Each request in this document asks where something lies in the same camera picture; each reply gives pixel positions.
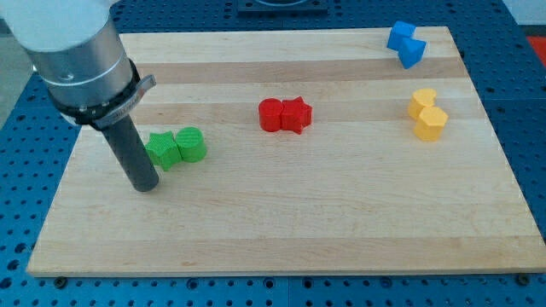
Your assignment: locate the black clamp ring with lever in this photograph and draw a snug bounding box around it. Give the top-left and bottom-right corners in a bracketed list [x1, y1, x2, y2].
[47, 59, 157, 130]

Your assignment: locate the blue cube block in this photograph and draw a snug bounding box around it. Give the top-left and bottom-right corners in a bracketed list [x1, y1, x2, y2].
[386, 20, 416, 50]

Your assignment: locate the red star block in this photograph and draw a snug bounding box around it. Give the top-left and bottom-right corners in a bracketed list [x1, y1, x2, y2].
[281, 96, 312, 134]

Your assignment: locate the red cylinder block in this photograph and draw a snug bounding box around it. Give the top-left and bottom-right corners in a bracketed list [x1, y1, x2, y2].
[258, 98, 283, 132]

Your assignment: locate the yellow hexagon block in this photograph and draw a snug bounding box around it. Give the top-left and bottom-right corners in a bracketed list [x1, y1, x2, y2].
[413, 107, 449, 142]

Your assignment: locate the light wooden board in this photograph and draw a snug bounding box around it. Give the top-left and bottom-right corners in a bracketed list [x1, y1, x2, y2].
[27, 26, 545, 277]

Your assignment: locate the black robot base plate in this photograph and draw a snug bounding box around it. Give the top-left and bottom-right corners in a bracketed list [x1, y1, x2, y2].
[235, 0, 329, 15]

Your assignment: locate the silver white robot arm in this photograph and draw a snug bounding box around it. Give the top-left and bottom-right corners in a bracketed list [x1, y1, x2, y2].
[1, 0, 133, 108]

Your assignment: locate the blue pentagon block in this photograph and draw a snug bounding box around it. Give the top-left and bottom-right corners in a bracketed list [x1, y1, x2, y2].
[398, 38, 427, 69]

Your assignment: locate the green cylinder block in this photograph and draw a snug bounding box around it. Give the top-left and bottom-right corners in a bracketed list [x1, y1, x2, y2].
[175, 127, 207, 163]

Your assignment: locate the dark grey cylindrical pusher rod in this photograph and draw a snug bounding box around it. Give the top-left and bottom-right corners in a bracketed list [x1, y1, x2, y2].
[102, 115, 159, 192]

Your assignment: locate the yellow heart block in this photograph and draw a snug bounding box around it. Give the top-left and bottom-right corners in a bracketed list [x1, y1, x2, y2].
[408, 88, 437, 120]

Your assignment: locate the green star block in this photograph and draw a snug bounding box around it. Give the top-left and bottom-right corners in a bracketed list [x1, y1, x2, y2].
[145, 131, 182, 171]

